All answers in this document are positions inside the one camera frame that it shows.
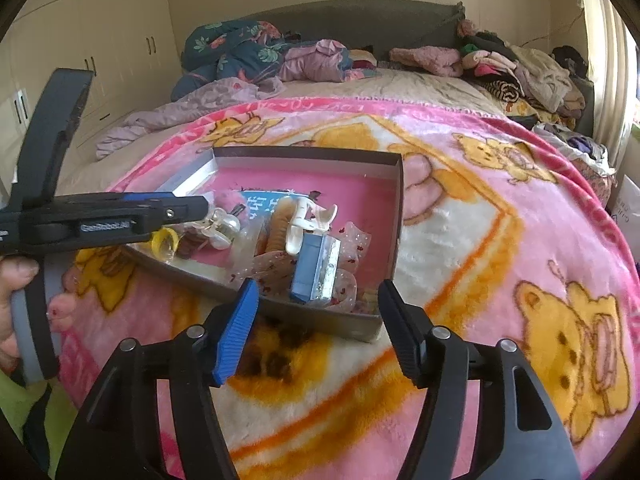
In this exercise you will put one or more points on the cream wardrobe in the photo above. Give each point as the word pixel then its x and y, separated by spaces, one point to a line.
pixel 100 20

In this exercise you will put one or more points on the green cloth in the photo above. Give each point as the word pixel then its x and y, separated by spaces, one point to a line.
pixel 20 402

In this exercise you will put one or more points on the person's left hand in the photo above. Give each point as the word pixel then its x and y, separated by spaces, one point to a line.
pixel 15 272

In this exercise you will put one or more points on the lilac blanket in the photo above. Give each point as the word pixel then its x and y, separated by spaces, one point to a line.
pixel 150 125

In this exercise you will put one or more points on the peach hair claw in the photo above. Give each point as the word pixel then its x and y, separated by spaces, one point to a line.
pixel 277 230

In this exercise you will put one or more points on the purple patterned cloth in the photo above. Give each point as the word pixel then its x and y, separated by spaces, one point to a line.
pixel 575 150

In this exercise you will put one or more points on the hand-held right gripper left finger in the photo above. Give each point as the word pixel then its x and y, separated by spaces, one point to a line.
pixel 235 332

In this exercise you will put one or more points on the lilac floral garment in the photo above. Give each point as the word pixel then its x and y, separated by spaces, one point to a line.
pixel 315 60

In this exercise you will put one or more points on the white hair claw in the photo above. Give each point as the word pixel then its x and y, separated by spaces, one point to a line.
pixel 310 215

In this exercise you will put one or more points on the small blue box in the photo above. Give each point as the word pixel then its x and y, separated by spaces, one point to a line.
pixel 310 270

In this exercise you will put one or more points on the sheer dotted ribbon bow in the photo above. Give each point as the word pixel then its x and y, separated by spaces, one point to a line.
pixel 352 260

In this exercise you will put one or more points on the yellow hair clip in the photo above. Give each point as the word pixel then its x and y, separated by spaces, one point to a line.
pixel 167 245

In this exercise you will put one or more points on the blue printed card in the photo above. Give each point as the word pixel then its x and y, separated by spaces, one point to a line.
pixel 262 201

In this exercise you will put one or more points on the brown cardboard box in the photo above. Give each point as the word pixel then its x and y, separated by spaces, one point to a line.
pixel 350 195

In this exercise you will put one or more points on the grey headboard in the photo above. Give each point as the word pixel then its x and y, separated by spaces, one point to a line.
pixel 375 25

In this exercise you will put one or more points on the white paper bag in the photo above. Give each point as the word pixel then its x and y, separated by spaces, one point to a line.
pixel 625 200

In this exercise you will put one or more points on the pink fuzzy garment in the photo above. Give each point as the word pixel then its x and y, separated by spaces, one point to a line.
pixel 425 60

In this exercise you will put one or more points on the pile of clothes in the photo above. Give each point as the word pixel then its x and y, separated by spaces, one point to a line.
pixel 540 80

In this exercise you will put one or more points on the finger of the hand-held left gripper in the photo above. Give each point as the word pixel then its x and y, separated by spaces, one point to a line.
pixel 135 199
pixel 185 210

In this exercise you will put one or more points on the pink printed blanket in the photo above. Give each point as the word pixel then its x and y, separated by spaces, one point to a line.
pixel 475 240

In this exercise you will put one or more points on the cream curtain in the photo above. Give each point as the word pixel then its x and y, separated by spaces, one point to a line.
pixel 610 60

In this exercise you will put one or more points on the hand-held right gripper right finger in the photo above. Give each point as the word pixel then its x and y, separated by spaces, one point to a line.
pixel 400 332

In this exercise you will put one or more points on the dark floral quilt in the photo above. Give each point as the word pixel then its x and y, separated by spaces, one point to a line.
pixel 235 50

